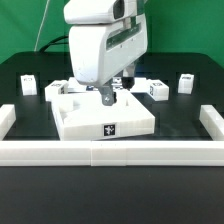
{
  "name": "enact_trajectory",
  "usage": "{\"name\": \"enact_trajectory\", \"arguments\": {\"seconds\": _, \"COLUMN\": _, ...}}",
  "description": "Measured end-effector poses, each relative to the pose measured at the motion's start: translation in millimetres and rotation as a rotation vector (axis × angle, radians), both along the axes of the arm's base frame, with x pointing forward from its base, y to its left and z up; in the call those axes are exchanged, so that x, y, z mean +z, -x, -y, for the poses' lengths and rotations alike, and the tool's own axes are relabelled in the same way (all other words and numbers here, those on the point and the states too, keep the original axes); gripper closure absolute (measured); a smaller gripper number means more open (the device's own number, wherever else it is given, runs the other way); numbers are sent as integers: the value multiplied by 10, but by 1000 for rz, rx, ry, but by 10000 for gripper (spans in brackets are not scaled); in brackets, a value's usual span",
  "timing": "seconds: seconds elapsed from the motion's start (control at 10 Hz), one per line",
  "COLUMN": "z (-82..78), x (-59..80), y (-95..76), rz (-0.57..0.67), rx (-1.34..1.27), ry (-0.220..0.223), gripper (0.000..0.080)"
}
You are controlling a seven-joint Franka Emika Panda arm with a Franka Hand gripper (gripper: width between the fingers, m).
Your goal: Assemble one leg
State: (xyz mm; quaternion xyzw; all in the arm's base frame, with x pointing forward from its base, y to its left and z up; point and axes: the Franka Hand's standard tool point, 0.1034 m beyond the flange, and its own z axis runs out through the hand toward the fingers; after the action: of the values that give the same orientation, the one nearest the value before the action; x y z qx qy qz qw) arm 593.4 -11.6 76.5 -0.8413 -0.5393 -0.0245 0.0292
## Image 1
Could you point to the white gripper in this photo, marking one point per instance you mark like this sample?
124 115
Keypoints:
99 52

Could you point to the white square tabletop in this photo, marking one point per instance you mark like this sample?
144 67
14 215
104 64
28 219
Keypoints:
82 116

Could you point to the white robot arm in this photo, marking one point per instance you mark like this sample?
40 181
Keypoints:
104 12

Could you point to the white sheet with markers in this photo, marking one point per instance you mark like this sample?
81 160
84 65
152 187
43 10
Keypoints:
140 85

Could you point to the white U-shaped fence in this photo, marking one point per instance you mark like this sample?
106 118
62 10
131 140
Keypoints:
104 153

